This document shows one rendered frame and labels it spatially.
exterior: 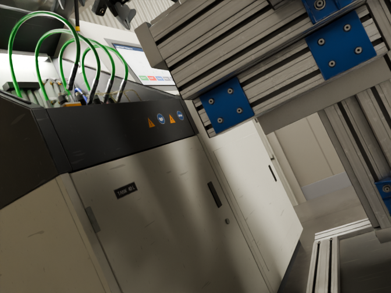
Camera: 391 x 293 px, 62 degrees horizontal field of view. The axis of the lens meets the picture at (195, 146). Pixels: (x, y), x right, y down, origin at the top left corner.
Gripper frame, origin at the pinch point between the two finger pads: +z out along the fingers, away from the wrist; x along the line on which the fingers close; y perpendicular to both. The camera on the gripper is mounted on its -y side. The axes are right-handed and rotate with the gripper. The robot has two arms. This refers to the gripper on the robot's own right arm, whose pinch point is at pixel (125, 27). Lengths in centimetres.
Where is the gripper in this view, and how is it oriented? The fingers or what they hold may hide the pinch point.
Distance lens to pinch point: 122.3
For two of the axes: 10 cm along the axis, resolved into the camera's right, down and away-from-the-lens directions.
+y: 7.9, -3.9, -4.7
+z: 4.2, 9.1, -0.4
